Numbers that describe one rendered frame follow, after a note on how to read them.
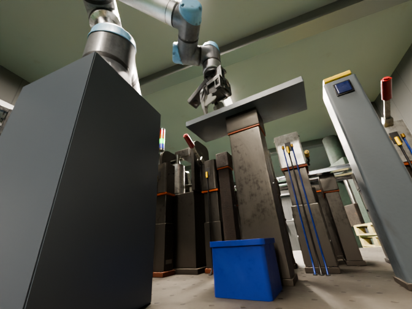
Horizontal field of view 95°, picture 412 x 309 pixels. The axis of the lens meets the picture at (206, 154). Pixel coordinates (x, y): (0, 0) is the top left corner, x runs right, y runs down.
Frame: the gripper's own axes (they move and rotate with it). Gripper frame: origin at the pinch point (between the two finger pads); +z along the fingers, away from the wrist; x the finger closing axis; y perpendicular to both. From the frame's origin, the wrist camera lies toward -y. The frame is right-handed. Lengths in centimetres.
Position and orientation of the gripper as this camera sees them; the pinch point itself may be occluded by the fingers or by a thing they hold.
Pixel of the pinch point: (212, 119)
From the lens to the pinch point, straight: 67.5
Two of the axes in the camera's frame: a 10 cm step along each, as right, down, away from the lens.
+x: 6.5, 2.9, 7.0
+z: 0.6, 9.0, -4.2
